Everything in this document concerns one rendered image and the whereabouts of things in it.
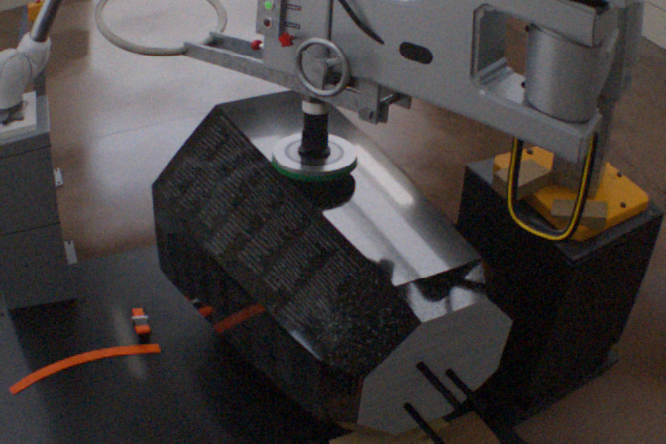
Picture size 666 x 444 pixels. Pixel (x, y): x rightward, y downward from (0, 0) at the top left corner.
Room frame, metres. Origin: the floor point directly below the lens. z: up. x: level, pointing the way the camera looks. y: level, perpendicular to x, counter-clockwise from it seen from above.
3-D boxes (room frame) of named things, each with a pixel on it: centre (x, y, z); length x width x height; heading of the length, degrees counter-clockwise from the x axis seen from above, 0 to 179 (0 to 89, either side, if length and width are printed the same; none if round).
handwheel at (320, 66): (1.61, 0.02, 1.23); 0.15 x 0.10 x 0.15; 56
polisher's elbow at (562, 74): (1.41, -0.49, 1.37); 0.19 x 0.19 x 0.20
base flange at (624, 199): (1.97, -0.81, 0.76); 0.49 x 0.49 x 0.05; 30
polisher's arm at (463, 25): (1.54, -0.26, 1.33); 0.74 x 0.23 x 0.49; 56
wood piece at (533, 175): (1.89, -0.56, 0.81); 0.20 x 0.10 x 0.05; 128
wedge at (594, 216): (1.74, -0.74, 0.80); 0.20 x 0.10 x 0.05; 71
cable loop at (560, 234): (1.40, -0.49, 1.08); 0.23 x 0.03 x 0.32; 56
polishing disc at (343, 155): (1.78, 0.05, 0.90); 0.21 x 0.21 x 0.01
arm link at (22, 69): (2.19, 1.31, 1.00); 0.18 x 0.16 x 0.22; 176
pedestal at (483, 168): (1.97, -0.81, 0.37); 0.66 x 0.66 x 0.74; 30
